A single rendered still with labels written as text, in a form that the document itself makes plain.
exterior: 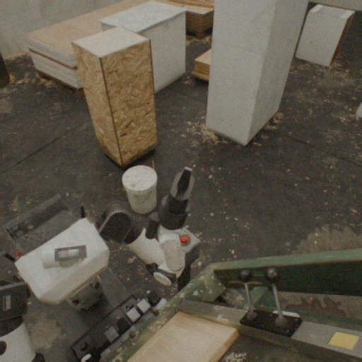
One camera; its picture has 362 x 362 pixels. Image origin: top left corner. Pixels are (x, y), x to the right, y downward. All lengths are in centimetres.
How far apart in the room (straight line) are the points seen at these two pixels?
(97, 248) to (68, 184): 216
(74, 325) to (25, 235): 125
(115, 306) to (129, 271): 37
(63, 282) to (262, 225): 202
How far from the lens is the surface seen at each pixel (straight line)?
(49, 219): 106
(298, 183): 317
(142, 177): 254
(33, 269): 104
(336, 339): 65
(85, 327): 219
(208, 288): 142
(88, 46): 259
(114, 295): 221
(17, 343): 109
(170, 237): 89
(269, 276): 72
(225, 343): 92
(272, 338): 79
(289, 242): 270
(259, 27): 278
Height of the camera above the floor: 219
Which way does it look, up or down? 47 degrees down
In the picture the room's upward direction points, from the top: straight up
